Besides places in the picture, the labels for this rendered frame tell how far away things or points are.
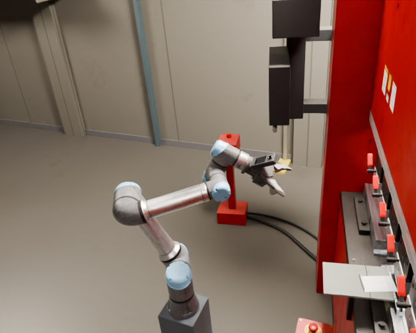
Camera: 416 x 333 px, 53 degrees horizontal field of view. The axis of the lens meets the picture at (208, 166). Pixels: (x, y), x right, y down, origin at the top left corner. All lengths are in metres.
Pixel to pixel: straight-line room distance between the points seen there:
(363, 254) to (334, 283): 0.39
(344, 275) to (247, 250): 1.68
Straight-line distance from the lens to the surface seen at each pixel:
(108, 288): 3.36
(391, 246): 1.60
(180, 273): 1.88
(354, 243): 2.24
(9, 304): 3.57
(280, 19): 2.36
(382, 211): 1.76
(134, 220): 1.66
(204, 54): 4.52
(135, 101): 5.17
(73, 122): 5.83
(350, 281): 1.86
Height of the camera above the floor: 2.30
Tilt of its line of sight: 30 degrees down
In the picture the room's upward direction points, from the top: 5 degrees counter-clockwise
